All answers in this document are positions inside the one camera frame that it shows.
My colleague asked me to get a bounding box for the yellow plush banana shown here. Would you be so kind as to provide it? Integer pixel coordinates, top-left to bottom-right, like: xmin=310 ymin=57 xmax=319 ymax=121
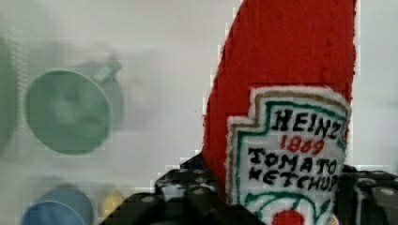
xmin=101 ymin=191 xmax=124 ymax=218

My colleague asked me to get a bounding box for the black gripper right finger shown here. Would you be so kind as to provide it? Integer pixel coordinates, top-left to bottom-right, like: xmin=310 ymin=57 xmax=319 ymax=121
xmin=334 ymin=165 xmax=398 ymax=225

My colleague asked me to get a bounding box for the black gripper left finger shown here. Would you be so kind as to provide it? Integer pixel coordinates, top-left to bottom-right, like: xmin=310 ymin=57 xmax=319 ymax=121
xmin=99 ymin=154 xmax=265 ymax=225

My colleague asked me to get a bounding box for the red plush ketchup bottle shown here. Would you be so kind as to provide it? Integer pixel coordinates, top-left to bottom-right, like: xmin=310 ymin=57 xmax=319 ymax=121
xmin=202 ymin=0 xmax=357 ymax=225

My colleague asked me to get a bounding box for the blue cup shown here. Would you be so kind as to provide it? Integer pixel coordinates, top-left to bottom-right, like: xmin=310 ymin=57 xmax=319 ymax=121
xmin=20 ymin=186 xmax=94 ymax=225

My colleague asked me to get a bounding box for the green oval strainer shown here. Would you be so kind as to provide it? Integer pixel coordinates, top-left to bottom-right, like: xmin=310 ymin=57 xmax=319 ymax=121
xmin=0 ymin=39 xmax=18 ymax=149

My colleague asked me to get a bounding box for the green cup with handle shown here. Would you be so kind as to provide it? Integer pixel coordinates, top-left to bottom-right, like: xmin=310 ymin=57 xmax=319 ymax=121
xmin=24 ymin=60 xmax=123 ymax=155

